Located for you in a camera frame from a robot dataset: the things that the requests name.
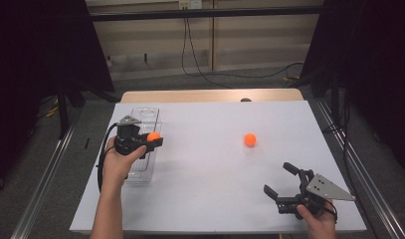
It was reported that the black metal stand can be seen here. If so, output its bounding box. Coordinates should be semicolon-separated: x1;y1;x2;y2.
56;83;122;140
322;71;344;134

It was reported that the black floor cable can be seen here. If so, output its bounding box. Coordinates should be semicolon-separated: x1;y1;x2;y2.
203;62;305;81

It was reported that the black rig cable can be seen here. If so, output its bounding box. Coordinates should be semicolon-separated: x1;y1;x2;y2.
322;89;355;187

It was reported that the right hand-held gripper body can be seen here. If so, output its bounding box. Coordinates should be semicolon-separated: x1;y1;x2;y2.
275;168;356;220

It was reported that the clear plastic storage box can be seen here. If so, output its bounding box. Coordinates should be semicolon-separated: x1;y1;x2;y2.
125;107;163;183

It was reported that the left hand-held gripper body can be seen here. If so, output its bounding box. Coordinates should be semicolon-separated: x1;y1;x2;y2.
113;115;148;156

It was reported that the black curtain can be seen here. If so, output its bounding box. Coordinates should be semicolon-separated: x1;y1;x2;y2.
0;0;115;192
301;0;405;177

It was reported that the aluminium floor rail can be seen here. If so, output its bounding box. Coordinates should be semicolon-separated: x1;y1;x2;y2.
316;99;405;239
10;125;76;239

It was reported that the white table cover sheet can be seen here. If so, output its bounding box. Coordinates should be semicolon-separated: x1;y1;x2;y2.
69;100;367;233

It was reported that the yellow cable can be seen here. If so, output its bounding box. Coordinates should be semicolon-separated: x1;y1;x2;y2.
40;105;61;120

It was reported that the person's left hand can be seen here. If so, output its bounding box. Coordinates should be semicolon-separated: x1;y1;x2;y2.
101;135;148;192

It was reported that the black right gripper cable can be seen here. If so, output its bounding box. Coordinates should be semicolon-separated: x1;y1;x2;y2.
323;198;339;223

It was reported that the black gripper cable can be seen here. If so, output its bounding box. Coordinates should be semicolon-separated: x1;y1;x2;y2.
96;121;119;193
323;198;339;223

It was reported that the black metal crossbar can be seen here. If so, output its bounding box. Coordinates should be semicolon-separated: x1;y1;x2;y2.
89;5;323;23

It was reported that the white power outlet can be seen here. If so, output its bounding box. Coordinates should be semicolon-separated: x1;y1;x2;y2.
178;0;203;10

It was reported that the black power cable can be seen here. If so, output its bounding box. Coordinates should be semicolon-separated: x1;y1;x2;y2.
186;18;233;90
180;18;214;78

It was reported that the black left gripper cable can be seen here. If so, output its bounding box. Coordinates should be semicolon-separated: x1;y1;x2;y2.
96;121;119;193

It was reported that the person's right hand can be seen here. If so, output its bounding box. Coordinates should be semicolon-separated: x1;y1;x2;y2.
296;200;339;239

